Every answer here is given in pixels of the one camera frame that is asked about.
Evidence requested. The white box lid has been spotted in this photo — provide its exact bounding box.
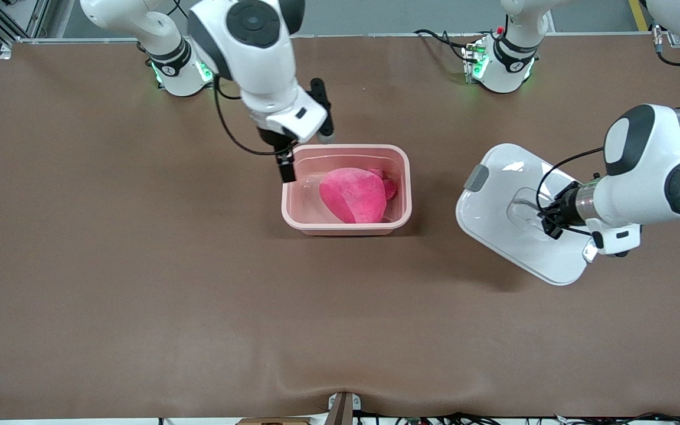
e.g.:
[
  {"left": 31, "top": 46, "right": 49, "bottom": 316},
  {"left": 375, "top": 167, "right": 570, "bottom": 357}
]
[{"left": 456, "top": 143, "right": 597, "bottom": 286}]

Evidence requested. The pink plush toy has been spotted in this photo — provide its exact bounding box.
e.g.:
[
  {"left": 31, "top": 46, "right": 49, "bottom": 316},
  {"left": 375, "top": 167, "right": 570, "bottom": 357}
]
[{"left": 319, "top": 168, "right": 398, "bottom": 224}]

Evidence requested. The pink plastic box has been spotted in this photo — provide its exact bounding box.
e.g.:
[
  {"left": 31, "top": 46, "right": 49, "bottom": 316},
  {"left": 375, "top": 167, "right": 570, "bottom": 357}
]
[{"left": 281, "top": 143, "right": 413, "bottom": 237}]

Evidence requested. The brown table cover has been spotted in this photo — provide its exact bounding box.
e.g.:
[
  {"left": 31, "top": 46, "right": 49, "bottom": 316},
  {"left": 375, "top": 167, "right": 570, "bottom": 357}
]
[{"left": 0, "top": 35, "right": 680, "bottom": 421}]

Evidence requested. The brown cardboard piece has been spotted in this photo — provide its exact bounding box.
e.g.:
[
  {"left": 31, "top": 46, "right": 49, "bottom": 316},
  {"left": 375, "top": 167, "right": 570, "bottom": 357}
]
[{"left": 237, "top": 417, "right": 311, "bottom": 425}]

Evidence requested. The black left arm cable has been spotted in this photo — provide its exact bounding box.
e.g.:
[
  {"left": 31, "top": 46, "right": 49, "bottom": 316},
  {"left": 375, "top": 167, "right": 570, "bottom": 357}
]
[{"left": 537, "top": 24, "right": 680, "bottom": 237}]

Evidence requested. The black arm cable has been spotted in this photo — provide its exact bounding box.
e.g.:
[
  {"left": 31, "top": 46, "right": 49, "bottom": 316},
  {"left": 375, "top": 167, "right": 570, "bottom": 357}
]
[
  {"left": 537, "top": 24, "right": 680, "bottom": 237},
  {"left": 213, "top": 77, "right": 285, "bottom": 157}
]

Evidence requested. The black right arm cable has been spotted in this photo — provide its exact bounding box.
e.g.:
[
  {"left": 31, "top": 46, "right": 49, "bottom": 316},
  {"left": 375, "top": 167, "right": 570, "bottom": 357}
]
[{"left": 213, "top": 77, "right": 285, "bottom": 157}]

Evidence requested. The black left base cable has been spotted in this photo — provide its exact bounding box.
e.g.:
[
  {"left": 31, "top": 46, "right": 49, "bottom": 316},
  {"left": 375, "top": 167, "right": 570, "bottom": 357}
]
[{"left": 414, "top": 28, "right": 482, "bottom": 63}]

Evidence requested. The metal bracket with brown post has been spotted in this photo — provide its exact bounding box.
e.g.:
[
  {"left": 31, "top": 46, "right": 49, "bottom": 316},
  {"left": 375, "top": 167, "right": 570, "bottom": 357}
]
[{"left": 327, "top": 391, "right": 362, "bottom": 425}]

